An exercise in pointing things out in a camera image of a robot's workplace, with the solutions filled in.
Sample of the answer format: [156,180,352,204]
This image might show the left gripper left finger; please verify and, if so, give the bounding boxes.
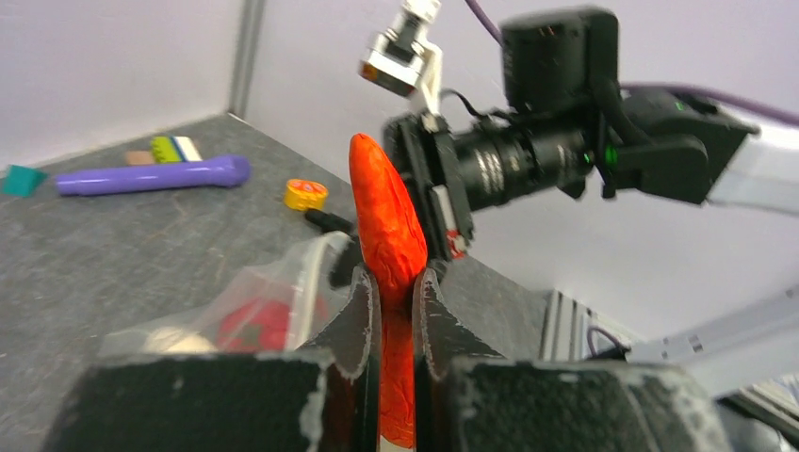
[42,267,382,451]

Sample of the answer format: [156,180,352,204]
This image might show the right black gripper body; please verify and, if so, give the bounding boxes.
[383,6,619,261]

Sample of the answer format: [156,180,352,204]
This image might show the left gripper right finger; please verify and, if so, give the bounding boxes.
[413,269,730,451]

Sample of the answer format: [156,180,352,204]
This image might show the clear polka dot zip bag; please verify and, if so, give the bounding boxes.
[99,232,351,357]

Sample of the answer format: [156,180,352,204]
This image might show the orange toy carrot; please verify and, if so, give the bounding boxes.
[349,134,428,449]

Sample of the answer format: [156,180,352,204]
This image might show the red toy tomato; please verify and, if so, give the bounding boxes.
[211,297,331,353]

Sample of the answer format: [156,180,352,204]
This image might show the white toy radish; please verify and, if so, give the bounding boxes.
[143,327,218,354]

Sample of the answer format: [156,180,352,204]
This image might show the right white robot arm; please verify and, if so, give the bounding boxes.
[361,1,798,261]

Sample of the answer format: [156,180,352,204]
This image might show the black marker pen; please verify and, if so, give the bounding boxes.
[303,209,356,235]

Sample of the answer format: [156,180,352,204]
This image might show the purple toy flashlight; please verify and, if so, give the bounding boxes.
[54,154,252,196]

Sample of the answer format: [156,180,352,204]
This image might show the green white block cluster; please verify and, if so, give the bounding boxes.
[124,136,203,166]

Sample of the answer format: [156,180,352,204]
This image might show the teal small block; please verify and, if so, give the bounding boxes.
[2,165,48,198]

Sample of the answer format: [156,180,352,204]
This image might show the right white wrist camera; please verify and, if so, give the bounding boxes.
[359,0,443,116]

